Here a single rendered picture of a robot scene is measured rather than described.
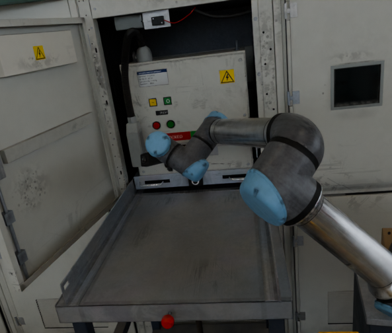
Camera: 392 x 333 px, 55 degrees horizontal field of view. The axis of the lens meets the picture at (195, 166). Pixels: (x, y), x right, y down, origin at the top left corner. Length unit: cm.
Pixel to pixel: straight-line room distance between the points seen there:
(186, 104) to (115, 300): 81
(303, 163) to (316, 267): 104
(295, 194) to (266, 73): 77
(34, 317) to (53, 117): 118
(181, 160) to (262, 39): 58
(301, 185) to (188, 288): 45
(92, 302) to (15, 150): 49
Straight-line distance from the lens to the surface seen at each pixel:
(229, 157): 157
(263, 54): 145
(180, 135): 156
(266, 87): 146
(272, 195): 74
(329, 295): 188
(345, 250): 87
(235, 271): 110
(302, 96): 147
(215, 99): 151
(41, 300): 214
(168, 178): 162
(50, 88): 137
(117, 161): 162
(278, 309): 102
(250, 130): 95
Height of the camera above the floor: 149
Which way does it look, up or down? 20 degrees down
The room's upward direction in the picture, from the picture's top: 7 degrees counter-clockwise
